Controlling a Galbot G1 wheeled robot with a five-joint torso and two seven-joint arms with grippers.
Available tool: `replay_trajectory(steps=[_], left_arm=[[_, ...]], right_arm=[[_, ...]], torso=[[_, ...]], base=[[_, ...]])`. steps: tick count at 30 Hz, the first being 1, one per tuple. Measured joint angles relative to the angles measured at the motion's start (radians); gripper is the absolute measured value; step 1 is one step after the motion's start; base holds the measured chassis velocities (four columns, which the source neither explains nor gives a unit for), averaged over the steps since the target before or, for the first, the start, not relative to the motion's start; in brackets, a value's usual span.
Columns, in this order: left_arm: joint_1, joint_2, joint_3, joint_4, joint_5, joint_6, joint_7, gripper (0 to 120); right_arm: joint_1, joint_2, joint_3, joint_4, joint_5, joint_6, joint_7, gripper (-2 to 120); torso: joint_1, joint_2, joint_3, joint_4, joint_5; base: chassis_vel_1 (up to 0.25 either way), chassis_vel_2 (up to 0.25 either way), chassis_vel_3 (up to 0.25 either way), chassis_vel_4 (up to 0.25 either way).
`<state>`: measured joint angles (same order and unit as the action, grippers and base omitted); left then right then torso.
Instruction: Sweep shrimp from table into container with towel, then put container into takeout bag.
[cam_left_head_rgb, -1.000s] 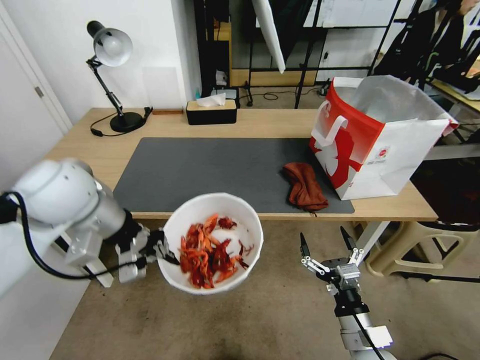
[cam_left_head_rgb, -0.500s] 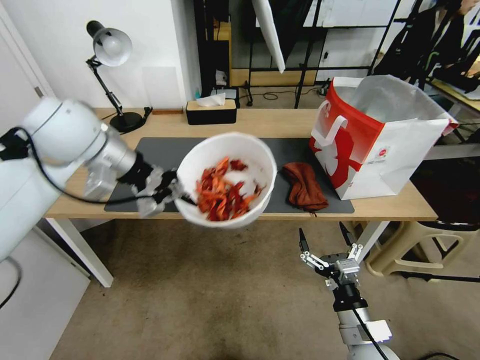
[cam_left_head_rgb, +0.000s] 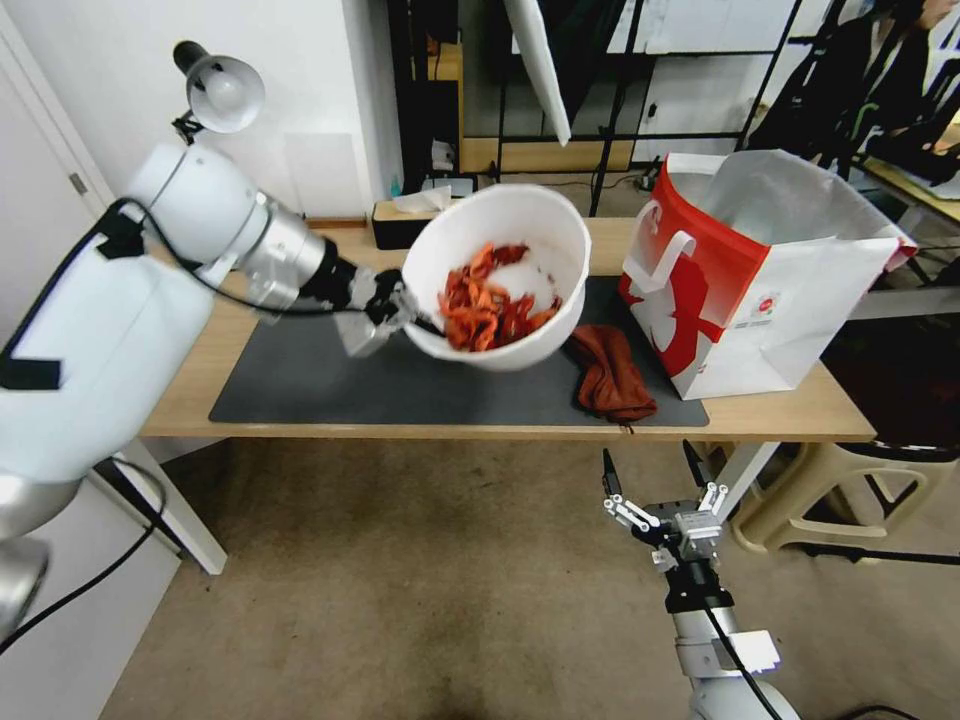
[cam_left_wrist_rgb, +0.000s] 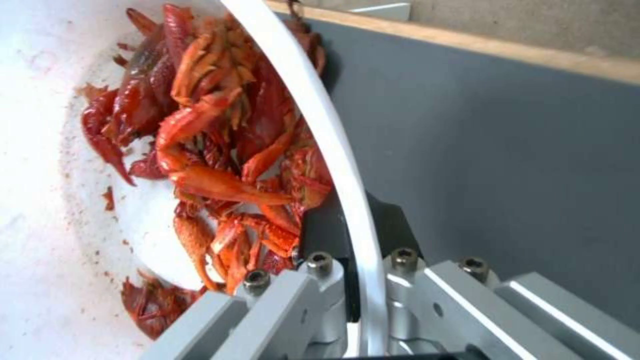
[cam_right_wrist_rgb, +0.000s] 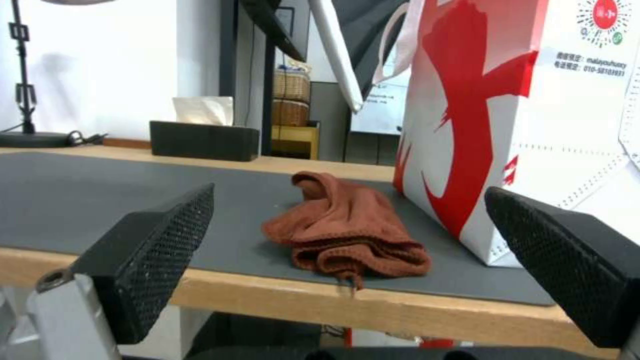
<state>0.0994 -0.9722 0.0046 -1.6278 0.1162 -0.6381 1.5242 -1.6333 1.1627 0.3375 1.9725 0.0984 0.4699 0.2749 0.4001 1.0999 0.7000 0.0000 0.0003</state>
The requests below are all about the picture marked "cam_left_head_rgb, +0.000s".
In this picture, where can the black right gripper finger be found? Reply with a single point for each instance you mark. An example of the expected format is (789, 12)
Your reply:
(712, 499)
(626, 514)

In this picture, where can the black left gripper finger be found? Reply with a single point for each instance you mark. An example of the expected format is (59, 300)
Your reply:
(391, 285)
(390, 315)

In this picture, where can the orange-red shrimp pile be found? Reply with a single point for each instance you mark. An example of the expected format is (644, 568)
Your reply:
(480, 307)

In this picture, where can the white round plastic container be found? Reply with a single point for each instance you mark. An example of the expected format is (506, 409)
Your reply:
(559, 225)

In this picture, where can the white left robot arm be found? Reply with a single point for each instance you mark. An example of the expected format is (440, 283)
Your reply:
(90, 352)

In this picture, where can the rust brown towel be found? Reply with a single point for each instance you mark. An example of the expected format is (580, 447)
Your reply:
(611, 375)

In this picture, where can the red and white takeout bag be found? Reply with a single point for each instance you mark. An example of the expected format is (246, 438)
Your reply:
(750, 337)

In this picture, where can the black tissue box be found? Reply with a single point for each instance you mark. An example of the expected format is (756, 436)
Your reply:
(386, 229)

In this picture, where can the white table leg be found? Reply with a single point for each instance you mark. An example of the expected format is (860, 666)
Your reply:
(180, 502)
(757, 461)

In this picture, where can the white tissue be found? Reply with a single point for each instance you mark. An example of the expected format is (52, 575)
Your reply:
(424, 201)

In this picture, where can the dark grey table mat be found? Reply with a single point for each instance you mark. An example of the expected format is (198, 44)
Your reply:
(337, 390)

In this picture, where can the beige plastic stool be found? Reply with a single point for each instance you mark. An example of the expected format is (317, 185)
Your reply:
(847, 487)

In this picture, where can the white desk lamp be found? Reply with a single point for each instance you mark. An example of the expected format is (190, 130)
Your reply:
(225, 90)

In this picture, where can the dark stool seat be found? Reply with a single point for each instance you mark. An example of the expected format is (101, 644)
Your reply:
(907, 390)

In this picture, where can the white slanted panel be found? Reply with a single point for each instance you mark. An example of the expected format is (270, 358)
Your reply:
(544, 67)

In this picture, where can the person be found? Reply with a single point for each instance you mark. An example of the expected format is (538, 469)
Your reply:
(862, 82)

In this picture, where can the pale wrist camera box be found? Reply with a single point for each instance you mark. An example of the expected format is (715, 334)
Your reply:
(364, 336)
(697, 534)

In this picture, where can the black metal shelf frame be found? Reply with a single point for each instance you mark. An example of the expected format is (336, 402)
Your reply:
(401, 90)

